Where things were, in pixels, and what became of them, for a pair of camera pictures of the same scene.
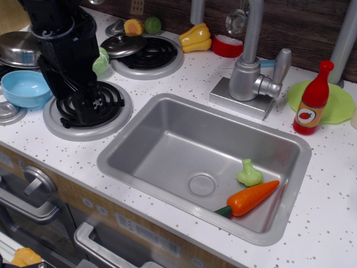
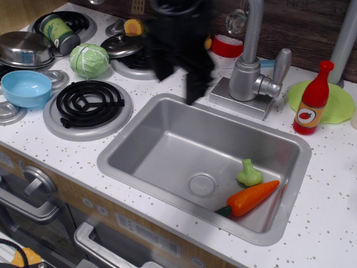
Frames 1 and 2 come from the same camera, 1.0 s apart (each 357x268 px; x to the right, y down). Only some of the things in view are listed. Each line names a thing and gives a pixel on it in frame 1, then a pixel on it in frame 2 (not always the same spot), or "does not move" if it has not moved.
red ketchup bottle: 314,100 does not move
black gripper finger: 90,105 → 164,68
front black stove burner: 114,108 does not move
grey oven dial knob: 37,182 does not move
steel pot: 19,49 does not move
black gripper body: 68,55 → 179,40
